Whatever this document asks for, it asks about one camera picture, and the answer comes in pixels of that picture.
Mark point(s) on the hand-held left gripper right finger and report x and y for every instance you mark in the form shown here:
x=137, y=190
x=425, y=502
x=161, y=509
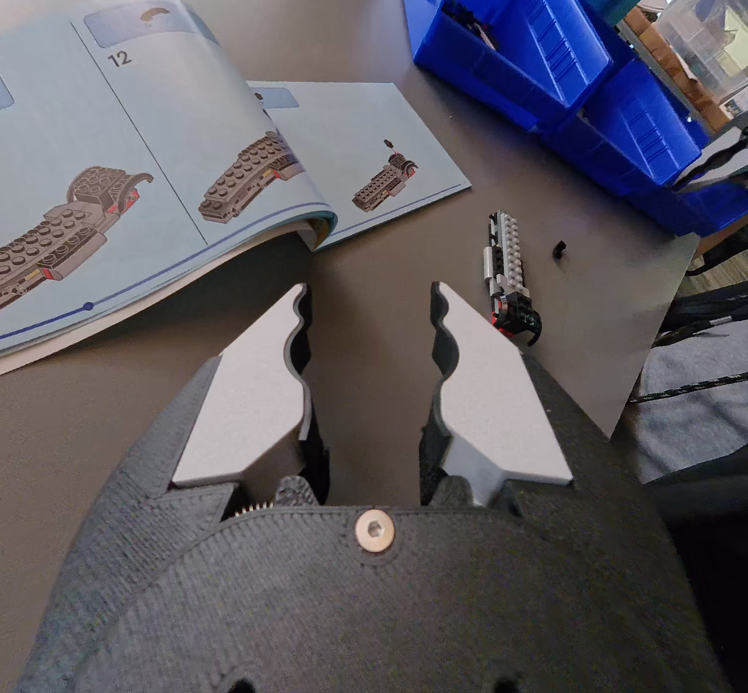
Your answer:
x=496, y=412

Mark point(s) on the clear plastic storage box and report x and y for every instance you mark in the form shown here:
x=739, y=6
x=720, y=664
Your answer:
x=713, y=32

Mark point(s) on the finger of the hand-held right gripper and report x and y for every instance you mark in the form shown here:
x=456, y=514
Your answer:
x=722, y=161

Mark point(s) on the grey and black brick model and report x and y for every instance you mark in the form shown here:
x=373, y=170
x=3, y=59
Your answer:
x=511, y=249

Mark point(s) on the small black brick piece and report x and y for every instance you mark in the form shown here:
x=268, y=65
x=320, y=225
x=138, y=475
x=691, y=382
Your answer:
x=559, y=251

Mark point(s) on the light blue instruction booklet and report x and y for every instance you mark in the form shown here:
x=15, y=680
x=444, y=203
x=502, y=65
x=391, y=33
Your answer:
x=175, y=138

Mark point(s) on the pile of dark brick pieces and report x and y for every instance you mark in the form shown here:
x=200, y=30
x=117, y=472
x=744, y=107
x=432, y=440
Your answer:
x=467, y=18

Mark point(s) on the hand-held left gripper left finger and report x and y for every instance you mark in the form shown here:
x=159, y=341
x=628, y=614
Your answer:
x=245, y=406

